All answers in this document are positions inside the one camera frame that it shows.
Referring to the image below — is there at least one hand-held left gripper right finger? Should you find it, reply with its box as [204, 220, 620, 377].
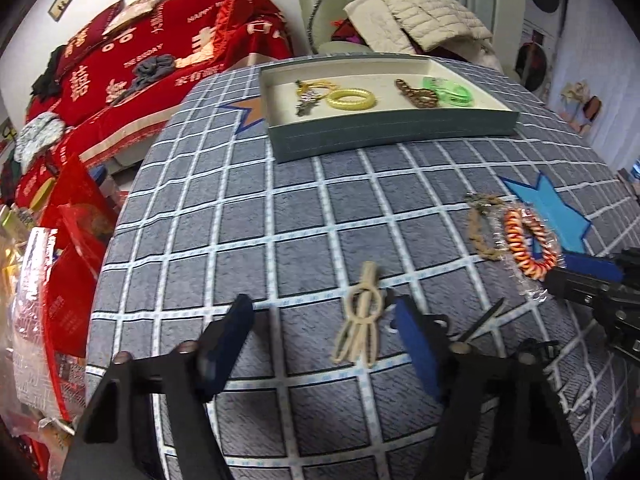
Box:
[392, 296, 586, 480]

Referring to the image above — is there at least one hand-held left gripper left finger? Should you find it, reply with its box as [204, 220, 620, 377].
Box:
[60, 294, 256, 480]

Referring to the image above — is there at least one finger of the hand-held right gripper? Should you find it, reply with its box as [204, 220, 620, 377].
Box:
[544, 252, 626, 306]

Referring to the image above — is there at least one beige hair claw clip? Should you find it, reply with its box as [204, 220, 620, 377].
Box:
[332, 261, 383, 365]

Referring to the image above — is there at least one orange striped coil hair tie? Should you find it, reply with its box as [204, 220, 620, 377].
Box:
[502, 207, 561, 281]

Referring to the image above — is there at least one shallow grey-green tray box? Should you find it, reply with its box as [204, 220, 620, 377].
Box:
[259, 55, 520, 163]

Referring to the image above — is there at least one green translucent bangle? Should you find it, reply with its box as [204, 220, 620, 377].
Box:
[422, 76, 475, 107]

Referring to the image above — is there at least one brown coil hair tie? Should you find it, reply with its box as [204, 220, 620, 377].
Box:
[395, 78, 441, 109]

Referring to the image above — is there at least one silver metal hair clip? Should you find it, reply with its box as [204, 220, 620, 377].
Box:
[295, 92, 322, 117]

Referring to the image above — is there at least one yellow coil hair tie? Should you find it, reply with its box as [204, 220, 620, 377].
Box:
[327, 88, 376, 111]

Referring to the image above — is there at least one yellow flower hair tie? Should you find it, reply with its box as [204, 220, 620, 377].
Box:
[295, 80, 335, 100]

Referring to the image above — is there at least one black hair claw clip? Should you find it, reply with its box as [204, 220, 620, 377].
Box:
[459, 297, 507, 346]

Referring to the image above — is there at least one grey checkered tablecloth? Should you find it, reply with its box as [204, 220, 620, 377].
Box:
[85, 55, 640, 480]

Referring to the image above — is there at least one cartoon cardboard figure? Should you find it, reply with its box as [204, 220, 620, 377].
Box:
[560, 80, 603, 136]

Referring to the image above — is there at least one red gift bag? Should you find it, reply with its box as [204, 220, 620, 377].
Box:
[40, 152, 121, 358]

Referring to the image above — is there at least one clear plastic bag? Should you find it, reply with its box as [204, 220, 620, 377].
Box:
[0, 227, 68, 436]

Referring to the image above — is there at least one white washing machine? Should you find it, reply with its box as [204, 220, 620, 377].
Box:
[512, 25, 556, 93]

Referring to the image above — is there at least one pale blue-white garment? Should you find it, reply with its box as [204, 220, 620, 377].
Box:
[14, 112, 66, 173]

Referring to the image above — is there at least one grey garment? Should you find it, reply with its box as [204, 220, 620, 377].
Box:
[112, 54, 176, 106]

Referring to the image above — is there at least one white down jacket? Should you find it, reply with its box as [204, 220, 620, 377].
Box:
[344, 0, 493, 53]

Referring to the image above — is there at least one red covered sofa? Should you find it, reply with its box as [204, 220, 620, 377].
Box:
[15, 0, 296, 206]

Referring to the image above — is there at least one black garment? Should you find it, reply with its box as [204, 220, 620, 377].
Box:
[31, 45, 66, 98]

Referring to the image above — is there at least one red satin pillow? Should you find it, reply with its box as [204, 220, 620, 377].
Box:
[210, 0, 241, 61]

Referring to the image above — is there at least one red embroidered pillow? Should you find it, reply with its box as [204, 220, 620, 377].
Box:
[52, 0, 126, 81]

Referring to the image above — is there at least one cream photo print pillow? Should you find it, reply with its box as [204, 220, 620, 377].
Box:
[102, 0, 168, 36]

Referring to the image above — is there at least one brown braided bracelet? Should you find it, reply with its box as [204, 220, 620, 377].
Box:
[467, 193, 508, 261]

